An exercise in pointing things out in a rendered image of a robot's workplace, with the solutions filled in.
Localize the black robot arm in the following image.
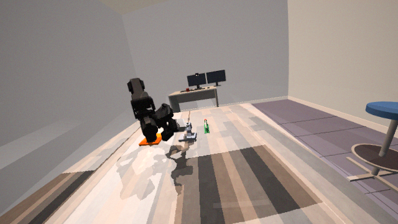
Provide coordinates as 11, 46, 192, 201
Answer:
127, 78, 174, 143

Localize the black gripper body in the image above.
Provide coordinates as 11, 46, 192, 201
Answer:
154, 112, 174, 141

